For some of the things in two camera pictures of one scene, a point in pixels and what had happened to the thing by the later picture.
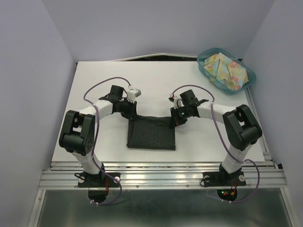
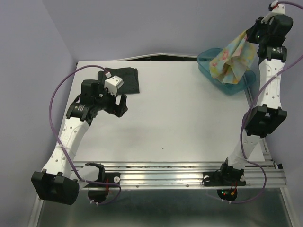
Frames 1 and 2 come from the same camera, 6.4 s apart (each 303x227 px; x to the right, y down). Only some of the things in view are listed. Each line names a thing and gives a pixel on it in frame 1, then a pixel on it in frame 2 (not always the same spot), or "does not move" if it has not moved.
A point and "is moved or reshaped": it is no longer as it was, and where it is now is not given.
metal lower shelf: (161, 207) does not move
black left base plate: (102, 180) does not move
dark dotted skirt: (150, 132) -> (129, 75)
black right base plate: (217, 178) does not move
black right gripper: (175, 121) -> (250, 32)
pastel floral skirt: (220, 67) is moved or reshaped
